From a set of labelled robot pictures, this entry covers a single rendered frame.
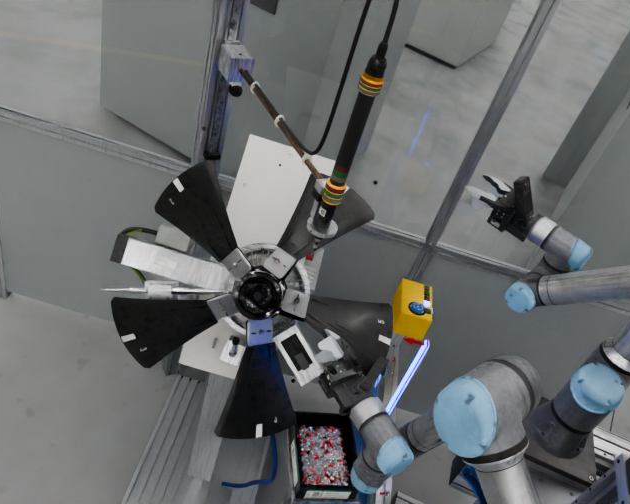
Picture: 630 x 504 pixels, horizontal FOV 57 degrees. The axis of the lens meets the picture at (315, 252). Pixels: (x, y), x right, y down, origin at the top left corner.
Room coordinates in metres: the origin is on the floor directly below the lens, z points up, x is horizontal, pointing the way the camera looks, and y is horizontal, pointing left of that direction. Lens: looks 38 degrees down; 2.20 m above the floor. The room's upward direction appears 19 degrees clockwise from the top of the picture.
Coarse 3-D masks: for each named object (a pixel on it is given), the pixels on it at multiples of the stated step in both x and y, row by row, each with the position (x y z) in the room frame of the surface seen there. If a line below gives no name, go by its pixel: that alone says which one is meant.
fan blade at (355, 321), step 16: (320, 304) 1.08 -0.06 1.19; (336, 304) 1.10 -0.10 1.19; (352, 304) 1.12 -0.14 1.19; (368, 304) 1.14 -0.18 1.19; (384, 304) 1.16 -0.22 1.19; (320, 320) 1.02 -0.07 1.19; (336, 320) 1.04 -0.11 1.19; (352, 320) 1.07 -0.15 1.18; (368, 320) 1.09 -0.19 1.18; (352, 336) 1.02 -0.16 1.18; (368, 336) 1.04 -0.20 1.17; (384, 336) 1.06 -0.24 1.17; (368, 352) 1.00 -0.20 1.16; (384, 352) 1.02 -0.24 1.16; (368, 368) 0.96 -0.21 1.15
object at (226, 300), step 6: (228, 294) 1.01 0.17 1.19; (210, 300) 0.99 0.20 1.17; (216, 300) 1.00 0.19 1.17; (222, 300) 1.00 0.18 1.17; (228, 300) 1.01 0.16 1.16; (210, 306) 0.99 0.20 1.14; (216, 306) 1.00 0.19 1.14; (228, 306) 1.01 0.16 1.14; (234, 306) 1.02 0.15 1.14; (216, 312) 1.00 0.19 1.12; (222, 312) 1.01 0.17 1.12; (228, 312) 1.02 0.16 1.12; (234, 312) 1.02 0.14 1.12; (216, 318) 1.00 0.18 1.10; (222, 318) 1.01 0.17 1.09
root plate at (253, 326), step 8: (264, 320) 1.02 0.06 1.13; (248, 328) 0.97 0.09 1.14; (256, 328) 0.99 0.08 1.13; (264, 328) 1.01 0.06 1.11; (248, 336) 0.96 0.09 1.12; (256, 336) 0.98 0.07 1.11; (264, 336) 1.00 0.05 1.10; (272, 336) 1.01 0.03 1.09; (248, 344) 0.94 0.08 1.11; (256, 344) 0.96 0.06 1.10
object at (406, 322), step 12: (408, 288) 1.40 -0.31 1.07; (420, 288) 1.42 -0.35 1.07; (396, 300) 1.39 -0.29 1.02; (408, 300) 1.34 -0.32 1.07; (420, 300) 1.36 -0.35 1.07; (396, 312) 1.32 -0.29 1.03; (408, 312) 1.29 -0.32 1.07; (396, 324) 1.28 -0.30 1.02; (408, 324) 1.29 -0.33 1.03; (420, 324) 1.29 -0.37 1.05; (408, 336) 1.29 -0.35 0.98; (420, 336) 1.29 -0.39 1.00
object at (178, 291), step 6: (132, 288) 1.03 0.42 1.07; (138, 288) 1.03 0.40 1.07; (144, 288) 1.04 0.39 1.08; (174, 288) 1.05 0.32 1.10; (180, 288) 1.06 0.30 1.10; (186, 288) 1.06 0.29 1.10; (192, 288) 1.07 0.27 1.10; (198, 288) 1.07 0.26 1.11; (174, 294) 1.04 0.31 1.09; (180, 294) 1.05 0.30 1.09; (186, 294) 1.05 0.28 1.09; (192, 294) 1.06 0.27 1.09; (198, 294) 1.06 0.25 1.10; (204, 294) 1.06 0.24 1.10
